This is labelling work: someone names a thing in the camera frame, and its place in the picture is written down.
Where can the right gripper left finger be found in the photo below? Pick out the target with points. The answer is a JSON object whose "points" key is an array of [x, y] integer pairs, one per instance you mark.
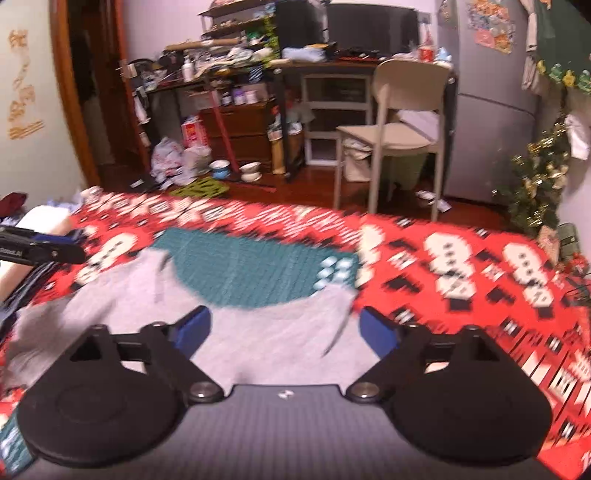
{"points": [[112, 397]]}

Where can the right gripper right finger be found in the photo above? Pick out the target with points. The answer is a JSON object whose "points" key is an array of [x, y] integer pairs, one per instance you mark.
{"points": [[459, 397]]}

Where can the pile of clothes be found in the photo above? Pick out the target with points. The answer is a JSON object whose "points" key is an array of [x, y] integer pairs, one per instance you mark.
{"points": [[13, 205]]}

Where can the folded white towel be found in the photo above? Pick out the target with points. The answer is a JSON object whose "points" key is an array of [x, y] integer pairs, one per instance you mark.
{"points": [[43, 219]]}

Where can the red christmas pattern blanket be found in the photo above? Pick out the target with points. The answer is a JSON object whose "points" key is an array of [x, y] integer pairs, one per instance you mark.
{"points": [[441, 276]]}

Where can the green cutting mat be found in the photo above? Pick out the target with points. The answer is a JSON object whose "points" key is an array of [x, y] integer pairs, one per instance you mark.
{"points": [[279, 317]]}

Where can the green patterned floor tray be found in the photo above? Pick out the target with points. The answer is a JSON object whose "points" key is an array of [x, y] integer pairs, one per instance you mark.
{"points": [[203, 188]]}

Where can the blue ceramic cup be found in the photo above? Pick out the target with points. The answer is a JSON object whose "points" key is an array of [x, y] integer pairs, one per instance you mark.
{"points": [[220, 169]]}

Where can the small christmas tree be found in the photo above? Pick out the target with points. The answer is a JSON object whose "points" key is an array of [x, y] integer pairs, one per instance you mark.
{"points": [[537, 179]]}

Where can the white ceramic cup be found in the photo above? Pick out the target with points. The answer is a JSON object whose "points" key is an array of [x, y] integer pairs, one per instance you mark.
{"points": [[250, 172]]}

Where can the wooden drawer chest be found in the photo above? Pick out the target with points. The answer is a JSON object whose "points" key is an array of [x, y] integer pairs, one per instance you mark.
{"points": [[246, 126]]}

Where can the grey refrigerator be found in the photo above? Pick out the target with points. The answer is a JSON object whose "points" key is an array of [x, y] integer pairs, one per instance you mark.
{"points": [[494, 117]]}

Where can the beige plastic chair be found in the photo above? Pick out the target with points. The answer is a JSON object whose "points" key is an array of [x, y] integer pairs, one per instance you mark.
{"points": [[387, 135]]}

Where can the dark desk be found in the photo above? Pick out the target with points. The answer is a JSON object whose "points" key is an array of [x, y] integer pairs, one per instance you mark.
{"points": [[351, 69]]}

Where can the white drawer unit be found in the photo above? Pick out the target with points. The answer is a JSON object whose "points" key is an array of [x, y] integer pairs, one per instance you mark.
{"points": [[334, 99]]}

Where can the red mug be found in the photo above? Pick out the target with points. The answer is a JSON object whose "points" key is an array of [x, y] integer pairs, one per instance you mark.
{"points": [[426, 53]]}

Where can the black monitor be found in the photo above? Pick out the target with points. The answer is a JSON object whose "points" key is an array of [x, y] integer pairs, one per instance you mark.
{"points": [[388, 30]]}

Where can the red broom handle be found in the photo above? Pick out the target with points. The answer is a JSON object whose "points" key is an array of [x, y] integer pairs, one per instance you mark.
{"points": [[224, 133]]}

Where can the green christmas wall banner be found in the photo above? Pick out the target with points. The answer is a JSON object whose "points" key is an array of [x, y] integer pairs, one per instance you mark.
{"points": [[563, 44]]}

